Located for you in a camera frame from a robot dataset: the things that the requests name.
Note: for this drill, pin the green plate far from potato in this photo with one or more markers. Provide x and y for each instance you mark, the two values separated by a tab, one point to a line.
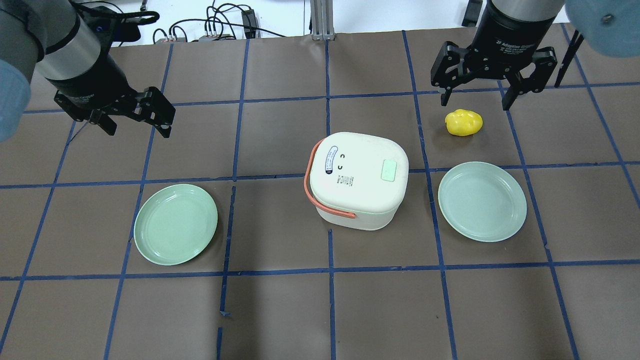
175	224

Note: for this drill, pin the black gripper body other side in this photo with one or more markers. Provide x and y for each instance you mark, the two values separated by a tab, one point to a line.
91	85

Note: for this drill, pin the yellow toy potato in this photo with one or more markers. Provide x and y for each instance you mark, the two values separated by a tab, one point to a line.
462	123

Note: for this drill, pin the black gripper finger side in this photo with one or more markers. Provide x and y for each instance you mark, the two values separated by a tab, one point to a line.
93	116
151	107

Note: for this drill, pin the white rice cooker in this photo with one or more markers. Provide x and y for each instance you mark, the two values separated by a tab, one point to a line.
356	180

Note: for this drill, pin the green plate near potato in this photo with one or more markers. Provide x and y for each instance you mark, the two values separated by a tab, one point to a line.
482	202

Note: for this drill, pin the black gripper body potato side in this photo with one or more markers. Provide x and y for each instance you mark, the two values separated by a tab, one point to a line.
506	27

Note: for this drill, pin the aluminium frame post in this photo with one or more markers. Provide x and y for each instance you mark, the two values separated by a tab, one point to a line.
322	20

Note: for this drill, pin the black gripper finger potato side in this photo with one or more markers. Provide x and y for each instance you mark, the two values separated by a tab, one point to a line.
450	70
544	61

